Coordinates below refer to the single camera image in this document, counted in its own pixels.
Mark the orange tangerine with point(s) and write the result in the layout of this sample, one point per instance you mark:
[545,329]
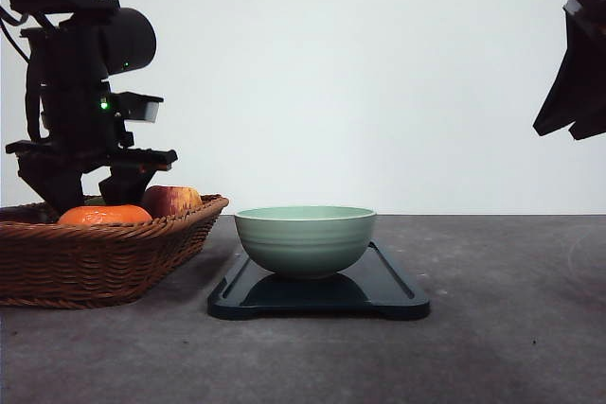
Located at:
[105,214]

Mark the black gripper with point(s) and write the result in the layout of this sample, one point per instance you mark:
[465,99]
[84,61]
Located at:
[579,90]
[71,108]

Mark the brown wicker basket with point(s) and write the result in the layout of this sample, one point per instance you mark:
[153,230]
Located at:
[111,265]

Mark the green ceramic bowl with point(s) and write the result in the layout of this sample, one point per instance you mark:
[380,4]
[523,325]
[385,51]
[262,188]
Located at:
[305,240]

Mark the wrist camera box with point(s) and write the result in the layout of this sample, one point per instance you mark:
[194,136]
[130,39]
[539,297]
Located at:
[136,107]

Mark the dark rectangular tray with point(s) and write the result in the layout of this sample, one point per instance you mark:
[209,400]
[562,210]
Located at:
[371,284]

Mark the dark purple eggplant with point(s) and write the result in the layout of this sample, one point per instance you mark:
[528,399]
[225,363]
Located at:
[33,213]

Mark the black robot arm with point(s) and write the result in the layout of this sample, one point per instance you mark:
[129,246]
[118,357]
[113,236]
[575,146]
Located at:
[72,127]

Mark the red yellow apple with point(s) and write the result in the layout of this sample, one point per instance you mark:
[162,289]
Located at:
[165,200]

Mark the dark green fruit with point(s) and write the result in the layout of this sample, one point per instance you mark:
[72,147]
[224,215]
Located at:
[94,201]

